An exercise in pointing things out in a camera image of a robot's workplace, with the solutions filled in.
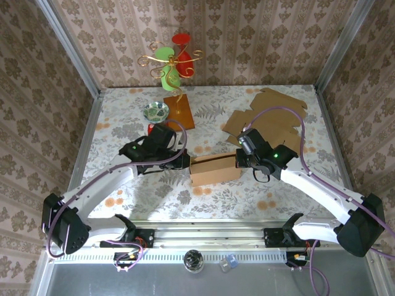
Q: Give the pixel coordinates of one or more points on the red plastic wine glass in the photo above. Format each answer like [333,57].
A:
[185,61]

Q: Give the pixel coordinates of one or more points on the aluminium mounting rail beam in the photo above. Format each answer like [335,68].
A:
[210,234]

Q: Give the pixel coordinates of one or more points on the red yellow small container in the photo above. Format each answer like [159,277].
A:
[151,129]

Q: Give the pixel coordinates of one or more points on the brown cardboard mailer box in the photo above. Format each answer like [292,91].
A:
[274,126]
[213,175]

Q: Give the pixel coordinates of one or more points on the aluminium table side rail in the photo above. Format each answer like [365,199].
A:
[91,123]
[339,154]

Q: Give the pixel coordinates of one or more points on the leaf pattern bowl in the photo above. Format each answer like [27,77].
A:
[155,111]

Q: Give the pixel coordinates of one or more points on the small clear blue box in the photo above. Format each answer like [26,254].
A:
[228,263]

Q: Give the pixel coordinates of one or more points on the floral tablecloth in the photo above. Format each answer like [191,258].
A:
[216,203]

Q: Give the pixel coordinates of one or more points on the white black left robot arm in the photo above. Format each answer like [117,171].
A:
[102,185]

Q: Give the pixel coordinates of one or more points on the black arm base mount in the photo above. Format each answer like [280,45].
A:
[270,240]
[145,237]

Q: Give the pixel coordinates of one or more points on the aluminium frame post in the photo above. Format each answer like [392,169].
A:
[343,46]
[71,46]

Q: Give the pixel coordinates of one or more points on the green plastic wine glass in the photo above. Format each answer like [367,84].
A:
[163,54]

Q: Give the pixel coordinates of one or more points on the round glass jar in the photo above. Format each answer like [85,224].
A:
[193,261]

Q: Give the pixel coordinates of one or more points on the grey metal shelf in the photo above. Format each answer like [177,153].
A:
[154,280]

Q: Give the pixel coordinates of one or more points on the black power connector block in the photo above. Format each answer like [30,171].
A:
[297,258]
[128,258]

